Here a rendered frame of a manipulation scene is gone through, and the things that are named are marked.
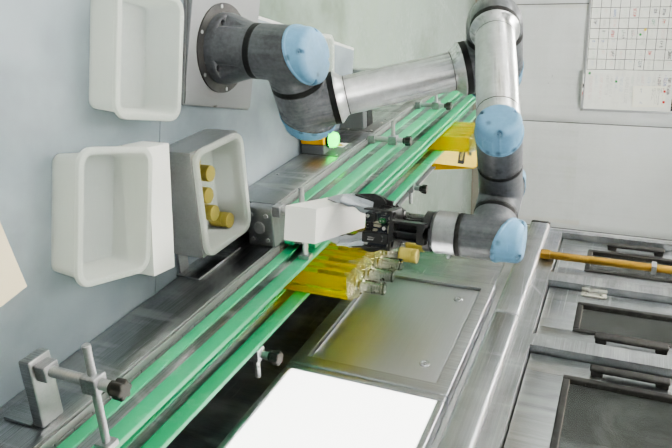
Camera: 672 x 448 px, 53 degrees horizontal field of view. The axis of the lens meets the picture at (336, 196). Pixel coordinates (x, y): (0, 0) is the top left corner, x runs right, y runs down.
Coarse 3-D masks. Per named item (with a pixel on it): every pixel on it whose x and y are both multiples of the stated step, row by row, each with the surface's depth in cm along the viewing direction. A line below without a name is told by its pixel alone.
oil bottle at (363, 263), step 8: (320, 256) 152; (328, 256) 152; (336, 256) 152; (344, 256) 151; (352, 256) 151; (360, 256) 151; (336, 264) 149; (344, 264) 148; (352, 264) 148; (360, 264) 147; (368, 264) 148; (368, 272) 148
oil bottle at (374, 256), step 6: (330, 246) 157; (336, 246) 157; (342, 246) 157; (342, 252) 154; (348, 252) 154; (354, 252) 153; (360, 252) 153; (366, 252) 153; (372, 252) 153; (378, 252) 154; (372, 258) 152; (378, 258) 153; (378, 264) 153
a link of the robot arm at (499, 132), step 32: (480, 0) 132; (512, 0) 133; (480, 32) 126; (512, 32) 125; (480, 64) 120; (512, 64) 118; (480, 96) 114; (512, 96) 112; (480, 128) 105; (512, 128) 104; (480, 160) 110; (512, 160) 108
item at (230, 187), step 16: (208, 144) 131; (224, 144) 142; (240, 144) 141; (192, 160) 128; (208, 160) 143; (224, 160) 143; (240, 160) 142; (224, 176) 145; (240, 176) 144; (224, 192) 146; (240, 192) 145; (224, 208) 148; (240, 208) 146; (208, 224) 145; (240, 224) 147; (208, 240) 133; (224, 240) 140
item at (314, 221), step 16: (288, 208) 117; (304, 208) 115; (320, 208) 116; (336, 208) 122; (352, 208) 130; (288, 224) 117; (304, 224) 116; (320, 224) 116; (336, 224) 123; (352, 224) 130; (304, 240) 116; (320, 240) 117
